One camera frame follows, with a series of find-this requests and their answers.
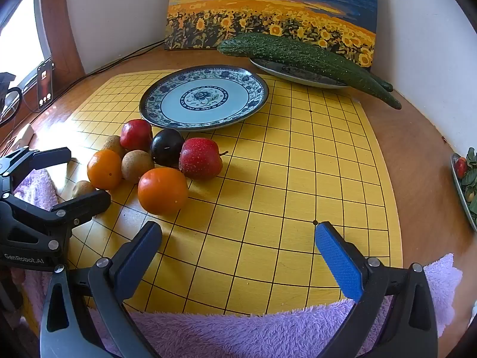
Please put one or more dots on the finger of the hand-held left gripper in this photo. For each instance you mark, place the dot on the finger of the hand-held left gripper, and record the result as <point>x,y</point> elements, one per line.
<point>52,156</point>
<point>85,205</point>

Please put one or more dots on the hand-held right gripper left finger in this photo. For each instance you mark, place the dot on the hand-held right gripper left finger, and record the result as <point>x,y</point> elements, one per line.
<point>138,261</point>

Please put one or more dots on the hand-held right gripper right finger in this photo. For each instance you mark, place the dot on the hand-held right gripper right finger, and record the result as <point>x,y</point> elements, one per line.
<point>339,261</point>

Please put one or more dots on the brown round fruit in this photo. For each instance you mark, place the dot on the brown round fruit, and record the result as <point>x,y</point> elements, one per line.
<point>113,144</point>
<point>82,188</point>
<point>137,166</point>

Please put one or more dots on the orange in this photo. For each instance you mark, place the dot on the orange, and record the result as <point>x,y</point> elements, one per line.
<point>163,190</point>
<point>104,169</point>

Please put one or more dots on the small red apple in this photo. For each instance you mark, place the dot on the small red apple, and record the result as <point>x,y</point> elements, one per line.
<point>136,134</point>

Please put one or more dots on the dark purple plum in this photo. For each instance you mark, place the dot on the dark purple plum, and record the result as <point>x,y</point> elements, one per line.
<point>167,147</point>

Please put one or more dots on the large red apple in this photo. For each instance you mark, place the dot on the large red apple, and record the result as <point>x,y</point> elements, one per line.
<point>200,157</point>

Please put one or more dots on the blue and white patterned plate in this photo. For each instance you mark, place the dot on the blue and white patterned plate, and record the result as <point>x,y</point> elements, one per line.
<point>204,97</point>

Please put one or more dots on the white power strip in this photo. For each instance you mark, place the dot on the white power strip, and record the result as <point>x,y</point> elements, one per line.
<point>23,134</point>

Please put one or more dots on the black smartphone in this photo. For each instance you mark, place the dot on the black smartphone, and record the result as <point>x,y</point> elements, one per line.
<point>45,85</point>

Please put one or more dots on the black mug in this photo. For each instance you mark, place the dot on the black mug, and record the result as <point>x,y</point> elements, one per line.
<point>7,100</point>

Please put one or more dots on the yellow grid board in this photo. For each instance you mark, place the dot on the yellow grid board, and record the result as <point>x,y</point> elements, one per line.
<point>279,194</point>

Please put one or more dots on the purple fluffy towel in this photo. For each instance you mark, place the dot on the purple fluffy towel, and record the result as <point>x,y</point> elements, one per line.
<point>242,335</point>

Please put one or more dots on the plate of leafy greens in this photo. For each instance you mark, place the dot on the plate of leafy greens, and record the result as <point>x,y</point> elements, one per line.
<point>460,190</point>

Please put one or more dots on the small red fruit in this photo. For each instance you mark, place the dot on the small red fruit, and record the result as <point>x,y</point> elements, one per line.
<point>461,166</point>

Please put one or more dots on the green leafy vegetables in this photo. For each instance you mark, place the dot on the green leafy vegetables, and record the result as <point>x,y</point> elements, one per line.
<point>471,181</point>

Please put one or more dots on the slim green cucumber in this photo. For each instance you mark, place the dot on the slim green cucumber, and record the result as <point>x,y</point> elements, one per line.
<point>378,80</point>

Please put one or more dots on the white plate under cucumbers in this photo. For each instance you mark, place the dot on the white plate under cucumbers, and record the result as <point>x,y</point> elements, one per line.
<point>294,76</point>

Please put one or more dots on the large green cucumber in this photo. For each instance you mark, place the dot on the large green cucumber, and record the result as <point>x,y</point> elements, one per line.
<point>298,56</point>

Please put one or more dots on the sunflower field painting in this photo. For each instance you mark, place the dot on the sunflower field painting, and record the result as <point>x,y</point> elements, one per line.
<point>261,7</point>

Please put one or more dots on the wooden window frame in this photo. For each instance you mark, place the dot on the wooden window frame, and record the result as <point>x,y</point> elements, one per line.
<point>59,26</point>

